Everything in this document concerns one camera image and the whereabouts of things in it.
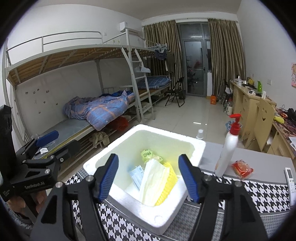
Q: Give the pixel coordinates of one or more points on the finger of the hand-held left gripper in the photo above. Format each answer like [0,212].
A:
[71,148]
[47,138]

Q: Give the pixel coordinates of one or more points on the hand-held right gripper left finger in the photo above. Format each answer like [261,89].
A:
[108,178]

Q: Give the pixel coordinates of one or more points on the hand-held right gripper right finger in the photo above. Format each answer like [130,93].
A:
[189,178]

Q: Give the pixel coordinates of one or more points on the yellow foam fruit net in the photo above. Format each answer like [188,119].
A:
[170,185]

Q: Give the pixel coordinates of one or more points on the blue face mask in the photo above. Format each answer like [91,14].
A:
[136,177]

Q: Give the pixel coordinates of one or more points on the cream cloth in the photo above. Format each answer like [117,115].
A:
[152,183]

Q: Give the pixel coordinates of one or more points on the white foam box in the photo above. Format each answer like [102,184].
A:
[161,139]

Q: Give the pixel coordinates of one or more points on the person's left forearm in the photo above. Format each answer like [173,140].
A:
[11,228]

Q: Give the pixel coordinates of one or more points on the person's left hand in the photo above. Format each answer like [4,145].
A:
[16,208]

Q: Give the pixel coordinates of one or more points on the green yellow wrapped item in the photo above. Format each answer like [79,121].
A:
[147,155]

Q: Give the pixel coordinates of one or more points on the clear plastic cup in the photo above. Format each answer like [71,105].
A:
[200,134]

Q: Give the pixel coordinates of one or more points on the white red pump bottle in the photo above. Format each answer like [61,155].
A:
[227,153]

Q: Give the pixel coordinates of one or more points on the blue orange checked quilt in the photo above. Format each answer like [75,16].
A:
[101,106]

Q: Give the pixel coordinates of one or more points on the red snack packet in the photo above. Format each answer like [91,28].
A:
[241,169]

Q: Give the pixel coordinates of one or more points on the red bag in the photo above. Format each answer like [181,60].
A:
[120,123]

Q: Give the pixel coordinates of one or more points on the houndstooth tablecloth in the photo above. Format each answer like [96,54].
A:
[254,192]

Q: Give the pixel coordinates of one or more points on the white plastic jug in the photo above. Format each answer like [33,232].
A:
[229,107]

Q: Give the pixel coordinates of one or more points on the orange plastic jug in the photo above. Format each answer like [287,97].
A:
[212,99]

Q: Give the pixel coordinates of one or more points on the white metal bunk bed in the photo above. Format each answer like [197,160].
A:
[150,46]
[69,55]

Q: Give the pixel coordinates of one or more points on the black folding chair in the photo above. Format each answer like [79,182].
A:
[175,90]

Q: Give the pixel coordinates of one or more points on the wooden chair with smiley cutout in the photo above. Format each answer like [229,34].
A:
[263,120]

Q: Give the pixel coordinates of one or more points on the white remote control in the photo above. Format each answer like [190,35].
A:
[291,179]

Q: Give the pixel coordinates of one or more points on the blue checked mattress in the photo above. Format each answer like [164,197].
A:
[155,82]

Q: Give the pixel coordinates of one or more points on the white clothes hanger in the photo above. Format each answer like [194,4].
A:
[142,69]

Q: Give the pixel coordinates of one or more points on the green spray bottle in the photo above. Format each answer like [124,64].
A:
[260,86]

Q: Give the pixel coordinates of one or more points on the dark hanging clothes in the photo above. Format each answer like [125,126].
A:
[164,58]

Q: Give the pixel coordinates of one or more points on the brown curtain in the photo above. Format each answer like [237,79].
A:
[161,34]
[226,58]

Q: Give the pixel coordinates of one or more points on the glass balcony door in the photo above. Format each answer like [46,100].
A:
[194,51]

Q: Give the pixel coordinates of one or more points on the white air conditioner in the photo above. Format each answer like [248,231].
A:
[129,27]

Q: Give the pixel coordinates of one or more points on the cartoon wall poster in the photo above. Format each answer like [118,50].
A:
[293,74]

